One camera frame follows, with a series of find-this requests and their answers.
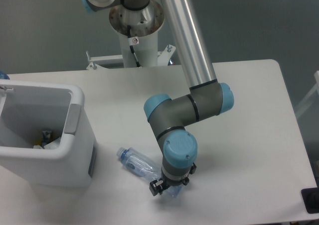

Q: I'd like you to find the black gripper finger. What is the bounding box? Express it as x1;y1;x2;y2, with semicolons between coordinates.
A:
149;179;169;196
181;163;197;185

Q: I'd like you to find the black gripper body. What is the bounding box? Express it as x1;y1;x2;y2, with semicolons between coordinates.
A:
161;174;190;187

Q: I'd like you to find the clear plastic water bottle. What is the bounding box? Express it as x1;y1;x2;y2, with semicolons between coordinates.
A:
116;146;184;198

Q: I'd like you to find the white paper wrapper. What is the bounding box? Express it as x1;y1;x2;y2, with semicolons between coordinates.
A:
43;137;61;150

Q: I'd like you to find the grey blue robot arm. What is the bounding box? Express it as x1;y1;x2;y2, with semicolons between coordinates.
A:
82;0;234;195

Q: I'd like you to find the trash pile inside bin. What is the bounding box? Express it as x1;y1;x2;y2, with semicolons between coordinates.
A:
33;130;53;149

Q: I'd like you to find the white plastic trash can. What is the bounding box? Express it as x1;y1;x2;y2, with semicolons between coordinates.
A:
0;80;97;187

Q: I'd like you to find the black clamp at table edge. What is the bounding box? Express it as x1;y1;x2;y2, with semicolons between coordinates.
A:
301;187;319;214

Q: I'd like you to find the blue object at left edge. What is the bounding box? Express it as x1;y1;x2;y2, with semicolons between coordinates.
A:
0;71;10;80

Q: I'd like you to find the white frame at right edge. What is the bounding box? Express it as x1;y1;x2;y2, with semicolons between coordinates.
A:
295;71;319;119

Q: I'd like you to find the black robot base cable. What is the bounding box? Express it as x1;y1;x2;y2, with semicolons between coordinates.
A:
126;24;143;68

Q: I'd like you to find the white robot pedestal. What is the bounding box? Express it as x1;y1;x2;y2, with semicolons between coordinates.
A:
86;0;176;70

